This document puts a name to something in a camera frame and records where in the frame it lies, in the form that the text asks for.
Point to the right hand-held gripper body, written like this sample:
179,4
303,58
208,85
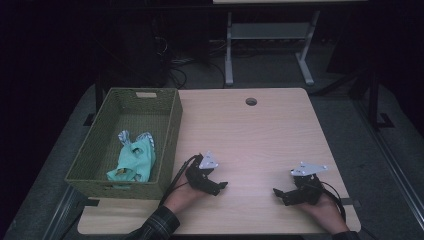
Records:
308,188

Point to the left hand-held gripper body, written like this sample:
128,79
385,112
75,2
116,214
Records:
200,178

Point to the mint green baby garment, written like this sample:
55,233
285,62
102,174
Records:
140,163

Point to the green woven basket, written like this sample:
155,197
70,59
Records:
100,146

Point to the person's left hand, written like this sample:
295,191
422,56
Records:
181,196

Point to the person's right hand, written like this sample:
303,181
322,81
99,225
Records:
328,213

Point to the dark metal stand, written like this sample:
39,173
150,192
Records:
373,100

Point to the grey metal floor rail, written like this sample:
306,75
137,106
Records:
63,213
393,166

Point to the white metal frame table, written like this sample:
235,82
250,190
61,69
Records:
270,30

